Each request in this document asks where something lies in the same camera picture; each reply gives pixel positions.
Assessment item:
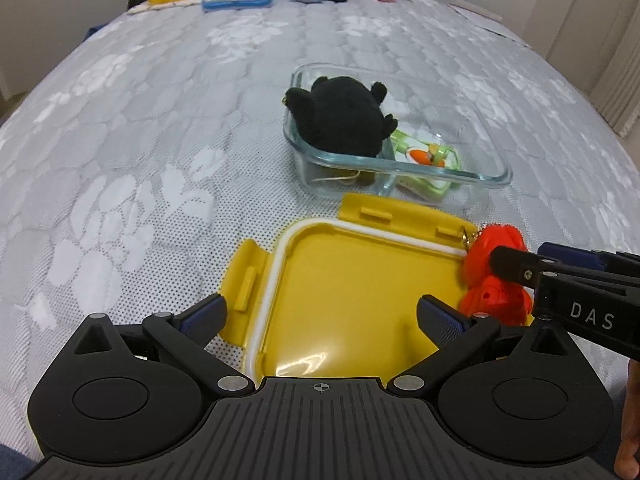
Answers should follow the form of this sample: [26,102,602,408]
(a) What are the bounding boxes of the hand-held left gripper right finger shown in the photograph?
[387,294,577,397]

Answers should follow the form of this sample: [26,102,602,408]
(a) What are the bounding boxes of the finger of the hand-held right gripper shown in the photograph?
[539,241,640,282]
[489,245,622,292]

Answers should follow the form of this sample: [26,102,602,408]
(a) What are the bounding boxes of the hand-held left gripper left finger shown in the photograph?
[74,293,257,398]

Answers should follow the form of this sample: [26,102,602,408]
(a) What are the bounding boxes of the orange plush keychain toy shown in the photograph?
[459,225,535,327]

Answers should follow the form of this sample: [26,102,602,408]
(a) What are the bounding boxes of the yellow plastic container lid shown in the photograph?
[220,192,482,378]

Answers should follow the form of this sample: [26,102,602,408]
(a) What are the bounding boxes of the clear glass container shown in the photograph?
[283,62,514,206]

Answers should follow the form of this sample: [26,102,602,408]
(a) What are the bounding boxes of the person's right hand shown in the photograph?
[614,360,640,480]

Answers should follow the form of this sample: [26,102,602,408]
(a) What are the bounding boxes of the grey patterned mattress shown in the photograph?
[0,0,640,461]

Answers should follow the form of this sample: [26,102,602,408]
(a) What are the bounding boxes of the beige curtain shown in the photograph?
[542,0,640,137]

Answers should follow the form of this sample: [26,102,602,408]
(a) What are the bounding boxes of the black plush toy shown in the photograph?
[285,76,399,155]

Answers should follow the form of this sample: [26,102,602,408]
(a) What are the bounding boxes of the person's blue jeans leg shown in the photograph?
[0,442,38,480]

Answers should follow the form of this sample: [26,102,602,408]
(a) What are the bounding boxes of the patterned cloth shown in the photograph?
[127,0,203,14]

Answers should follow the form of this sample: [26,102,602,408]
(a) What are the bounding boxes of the green carrot keychain toy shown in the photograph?
[387,129,462,204]

